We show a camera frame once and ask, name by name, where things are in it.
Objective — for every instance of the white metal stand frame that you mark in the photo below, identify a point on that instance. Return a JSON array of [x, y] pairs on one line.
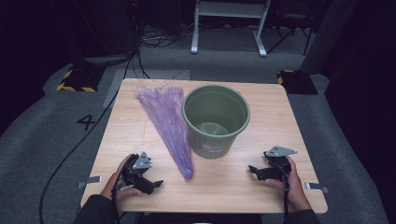
[[229, 9]]

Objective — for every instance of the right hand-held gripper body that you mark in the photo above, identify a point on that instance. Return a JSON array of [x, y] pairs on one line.
[[277, 165]]

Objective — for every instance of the person's left hand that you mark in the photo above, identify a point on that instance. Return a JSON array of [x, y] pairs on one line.
[[123, 194]]

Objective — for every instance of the green plastic bin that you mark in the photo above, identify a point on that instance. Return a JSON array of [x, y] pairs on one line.
[[214, 109]]

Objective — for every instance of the grey round stand base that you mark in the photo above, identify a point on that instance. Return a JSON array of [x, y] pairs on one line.
[[109, 59]]

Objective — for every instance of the black tripod stand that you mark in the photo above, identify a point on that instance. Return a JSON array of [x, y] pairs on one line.
[[295, 28]]

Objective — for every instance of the grey metal table bracket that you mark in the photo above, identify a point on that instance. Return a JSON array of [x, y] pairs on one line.
[[90, 181], [317, 187]]

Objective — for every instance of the grey curtain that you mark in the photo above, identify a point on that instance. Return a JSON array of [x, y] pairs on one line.
[[327, 37]]

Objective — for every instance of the purple plastic bag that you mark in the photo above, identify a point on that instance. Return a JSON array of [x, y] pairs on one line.
[[169, 124]]

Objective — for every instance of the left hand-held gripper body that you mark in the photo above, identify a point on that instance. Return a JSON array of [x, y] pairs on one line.
[[140, 168]]

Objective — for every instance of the black yellow striped base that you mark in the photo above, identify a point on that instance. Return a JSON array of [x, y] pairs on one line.
[[81, 79], [297, 82]]

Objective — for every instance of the person's right hand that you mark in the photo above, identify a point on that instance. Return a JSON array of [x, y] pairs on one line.
[[295, 189]]

